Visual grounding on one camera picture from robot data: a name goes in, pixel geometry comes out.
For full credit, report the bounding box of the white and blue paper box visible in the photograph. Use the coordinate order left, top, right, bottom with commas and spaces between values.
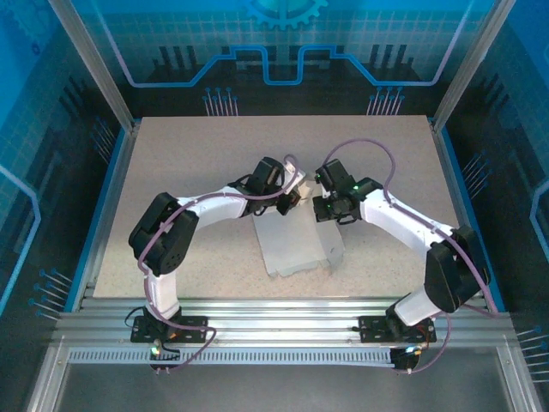
252, 178, 347, 279

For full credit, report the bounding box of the blue table edge strip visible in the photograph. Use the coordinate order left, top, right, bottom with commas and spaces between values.
440, 128, 507, 313
63, 128, 130, 313

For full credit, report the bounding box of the small black electronics module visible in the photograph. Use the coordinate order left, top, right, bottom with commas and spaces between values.
389, 345, 424, 373
148, 338, 182, 358

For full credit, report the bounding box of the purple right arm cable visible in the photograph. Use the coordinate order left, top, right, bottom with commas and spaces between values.
323, 139, 501, 375

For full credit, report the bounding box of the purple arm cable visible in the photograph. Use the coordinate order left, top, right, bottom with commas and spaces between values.
323, 139, 501, 375
137, 153, 302, 375

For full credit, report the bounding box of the aluminium side rail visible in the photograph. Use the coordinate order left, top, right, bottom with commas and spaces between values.
430, 118, 473, 235
78, 119, 142, 301

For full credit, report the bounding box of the aluminium mounting rail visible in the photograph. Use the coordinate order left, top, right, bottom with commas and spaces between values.
54, 297, 514, 344

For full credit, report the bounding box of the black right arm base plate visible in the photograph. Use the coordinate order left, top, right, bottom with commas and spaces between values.
358, 315, 437, 344

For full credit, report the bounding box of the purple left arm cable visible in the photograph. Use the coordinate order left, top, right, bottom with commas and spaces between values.
137, 153, 302, 375

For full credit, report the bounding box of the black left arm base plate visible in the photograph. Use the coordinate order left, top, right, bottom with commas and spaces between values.
130, 315, 210, 344

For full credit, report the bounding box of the grey slotted cable duct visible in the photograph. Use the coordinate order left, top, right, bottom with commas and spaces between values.
67, 346, 396, 367

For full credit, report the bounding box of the aluminium frame post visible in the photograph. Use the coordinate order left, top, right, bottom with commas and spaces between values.
431, 0, 518, 134
45, 0, 142, 132

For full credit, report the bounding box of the aluminium bottom frame bar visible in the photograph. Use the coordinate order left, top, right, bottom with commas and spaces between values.
25, 338, 72, 412
495, 342, 544, 412

